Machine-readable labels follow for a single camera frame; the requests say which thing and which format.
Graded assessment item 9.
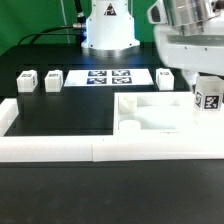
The white U-shaped obstacle fence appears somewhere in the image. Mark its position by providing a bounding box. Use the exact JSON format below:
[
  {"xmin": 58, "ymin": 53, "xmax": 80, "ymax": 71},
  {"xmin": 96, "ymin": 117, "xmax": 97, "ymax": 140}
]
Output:
[{"xmin": 0, "ymin": 98, "xmax": 224, "ymax": 163}]

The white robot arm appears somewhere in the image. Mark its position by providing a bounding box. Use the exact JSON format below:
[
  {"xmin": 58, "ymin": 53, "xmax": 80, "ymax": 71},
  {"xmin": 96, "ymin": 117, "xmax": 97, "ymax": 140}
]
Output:
[{"xmin": 81, "ymin": 0, "xmax": 224, "ymax": 77}]

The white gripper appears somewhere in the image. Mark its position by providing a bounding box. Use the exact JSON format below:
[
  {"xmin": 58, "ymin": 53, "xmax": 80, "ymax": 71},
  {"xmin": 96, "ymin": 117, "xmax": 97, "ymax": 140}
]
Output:
[{"xmin": 154, "ymin": 23, "xmax": 224, "ymax": 93}]

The white square tabletop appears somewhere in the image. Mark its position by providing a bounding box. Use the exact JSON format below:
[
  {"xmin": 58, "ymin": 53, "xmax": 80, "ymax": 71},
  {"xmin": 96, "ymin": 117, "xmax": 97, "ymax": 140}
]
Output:
[{"xmin": 113, "ymin": 92, "xmax": 224, "ymax": 136}]

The white sheet with AprilTags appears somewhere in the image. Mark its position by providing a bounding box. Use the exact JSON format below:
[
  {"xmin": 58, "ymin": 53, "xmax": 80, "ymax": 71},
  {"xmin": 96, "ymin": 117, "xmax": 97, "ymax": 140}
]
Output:
[{"xmin": 64, "ymin": 69, "xmax": 154, "ymax": 87}]

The black cable bundle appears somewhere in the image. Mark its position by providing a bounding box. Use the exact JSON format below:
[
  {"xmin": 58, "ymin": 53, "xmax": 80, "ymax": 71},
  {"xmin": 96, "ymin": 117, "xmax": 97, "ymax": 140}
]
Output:
[{"xmin": 17, "ymin": 0, "xmax": 88, "ymax": 46}]

